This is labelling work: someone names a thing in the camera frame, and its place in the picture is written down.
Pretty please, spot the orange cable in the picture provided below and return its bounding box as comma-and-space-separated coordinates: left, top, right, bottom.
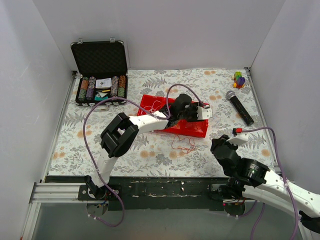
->
171, 124, 207, 155

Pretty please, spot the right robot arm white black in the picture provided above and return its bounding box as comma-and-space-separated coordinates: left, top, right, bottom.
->
210, 135, 320, 233

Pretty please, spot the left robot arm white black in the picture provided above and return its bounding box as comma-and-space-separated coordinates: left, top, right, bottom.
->
85, 93, 203, 200

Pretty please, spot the floral patterned mat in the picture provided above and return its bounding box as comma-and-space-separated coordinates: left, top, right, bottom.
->
48, 68, 279, 178

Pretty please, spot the red three-compartment bin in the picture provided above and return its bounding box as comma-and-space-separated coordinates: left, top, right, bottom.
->
140, 94, 209, 138

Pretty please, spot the black microphone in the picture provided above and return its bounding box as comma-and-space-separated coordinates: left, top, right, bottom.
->
226, 90, 255, 126

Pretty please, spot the colourful toy block train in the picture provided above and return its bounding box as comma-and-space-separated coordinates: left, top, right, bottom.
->
231, 71, 246, 89

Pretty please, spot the black poker chip case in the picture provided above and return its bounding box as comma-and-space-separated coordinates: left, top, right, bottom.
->
70, 40, 128, 107

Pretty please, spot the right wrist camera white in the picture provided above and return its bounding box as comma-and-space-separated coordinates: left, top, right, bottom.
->
227, 128, 249, 146

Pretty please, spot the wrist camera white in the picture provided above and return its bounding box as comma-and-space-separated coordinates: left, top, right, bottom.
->
227, 128, 249, 146
197, 104, 213, 121

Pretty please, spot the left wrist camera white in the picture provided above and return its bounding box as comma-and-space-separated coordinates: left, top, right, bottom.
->
197, 104, 213, 121

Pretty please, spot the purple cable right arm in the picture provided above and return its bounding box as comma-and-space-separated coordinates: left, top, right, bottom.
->
239, 126, 301, 240

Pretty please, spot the aluminium frame rail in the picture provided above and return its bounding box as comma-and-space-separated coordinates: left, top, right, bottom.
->
19, 66, 313, 240

